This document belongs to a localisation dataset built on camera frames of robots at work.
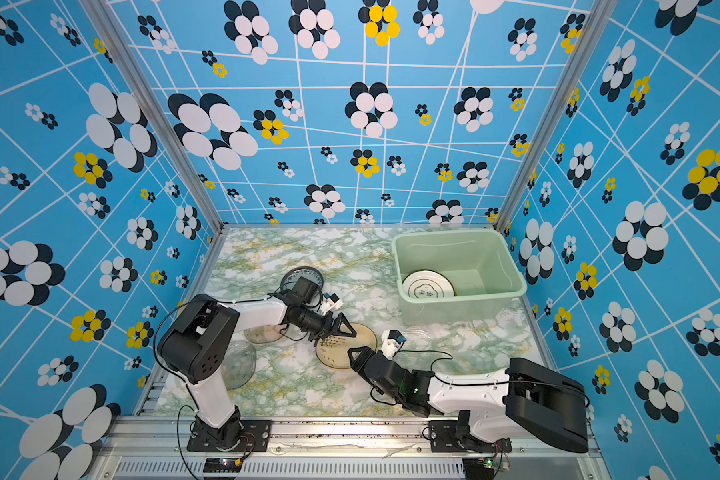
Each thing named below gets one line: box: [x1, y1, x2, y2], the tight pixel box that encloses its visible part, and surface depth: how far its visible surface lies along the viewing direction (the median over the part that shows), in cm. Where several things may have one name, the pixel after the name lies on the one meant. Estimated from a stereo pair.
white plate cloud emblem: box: [402, 269, 456, 299], surface depth 101 cm
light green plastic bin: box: [391, 228, 527, 325], surface depth 96 cm
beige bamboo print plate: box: [315, 322, 378, 369], surface depth 86 cm
